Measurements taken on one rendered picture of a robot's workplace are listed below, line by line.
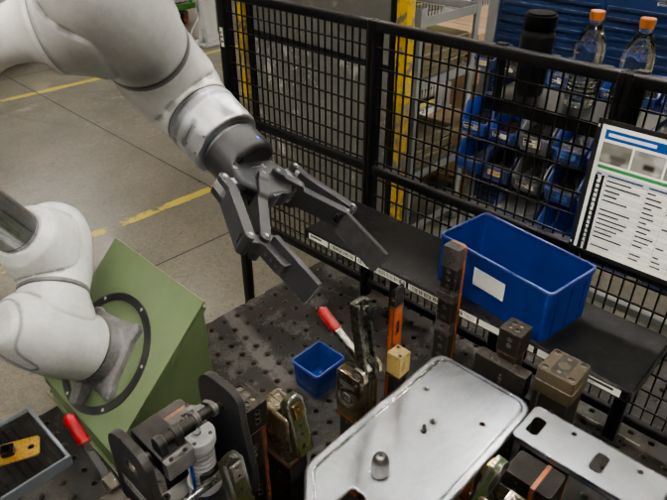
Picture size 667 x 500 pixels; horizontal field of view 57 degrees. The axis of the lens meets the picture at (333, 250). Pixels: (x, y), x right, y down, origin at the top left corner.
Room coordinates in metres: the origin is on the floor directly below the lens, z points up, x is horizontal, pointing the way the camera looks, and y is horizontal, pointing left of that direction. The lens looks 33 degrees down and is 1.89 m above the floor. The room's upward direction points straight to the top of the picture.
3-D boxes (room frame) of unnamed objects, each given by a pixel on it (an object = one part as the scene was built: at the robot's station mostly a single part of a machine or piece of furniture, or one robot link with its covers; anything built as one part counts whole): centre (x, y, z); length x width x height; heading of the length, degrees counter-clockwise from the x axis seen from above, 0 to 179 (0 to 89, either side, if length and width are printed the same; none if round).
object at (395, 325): (0.95, -0.12, 0.95); 0.03 x 0.01 x 0.50; 137
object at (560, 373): (0.88, -0.45, 0.88); 0.08 x 0.08 x 0.36; 47
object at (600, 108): (1.31, -0.52, 1.46); 0.36 x 0.15 x 0.18; 47
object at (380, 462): (0.68, -0.08, 1.02); 0.03 x 0.03 x 0.07
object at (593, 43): (1.31, -0.54, 1.53); 0.06 x 0.06 x 0.20
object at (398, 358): (0.92, -0.13, 0.88); 0.04 x 0.04 x 0.36; 47
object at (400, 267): (1.23, -0.32, 1.02); 0.90 x 0.22 x 0.03; 47
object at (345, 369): (0.89, -0.05, 0.88); 0.07 x 0.06 x 0.35; 47
